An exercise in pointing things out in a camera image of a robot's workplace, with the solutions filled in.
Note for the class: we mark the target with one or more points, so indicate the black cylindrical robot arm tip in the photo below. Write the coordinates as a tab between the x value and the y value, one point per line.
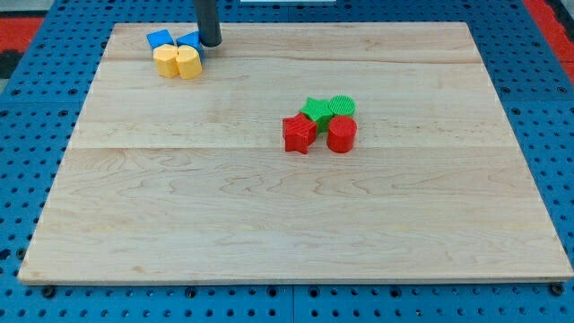
208	23

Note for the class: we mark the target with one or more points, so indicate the blue block behind yellow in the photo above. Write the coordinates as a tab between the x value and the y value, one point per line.
191	39

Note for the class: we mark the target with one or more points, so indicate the yellow hexagon block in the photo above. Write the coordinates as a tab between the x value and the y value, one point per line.
164	58

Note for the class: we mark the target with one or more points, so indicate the red star block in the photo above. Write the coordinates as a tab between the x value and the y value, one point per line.
299	133

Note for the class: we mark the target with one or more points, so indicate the green star block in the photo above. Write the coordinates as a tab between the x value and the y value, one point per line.
318	111

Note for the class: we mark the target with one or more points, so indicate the red cylinder block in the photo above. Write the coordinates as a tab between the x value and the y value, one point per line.
341	133

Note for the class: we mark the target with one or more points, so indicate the green cylinder block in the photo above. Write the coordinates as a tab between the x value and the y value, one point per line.
342	105

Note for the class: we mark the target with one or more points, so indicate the yellow pentagon block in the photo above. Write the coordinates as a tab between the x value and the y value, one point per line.
189	62

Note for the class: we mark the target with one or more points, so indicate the light wooden board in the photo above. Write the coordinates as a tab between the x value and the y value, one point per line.
168	181

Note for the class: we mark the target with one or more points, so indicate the blue cube block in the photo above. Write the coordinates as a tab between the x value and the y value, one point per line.
159	38

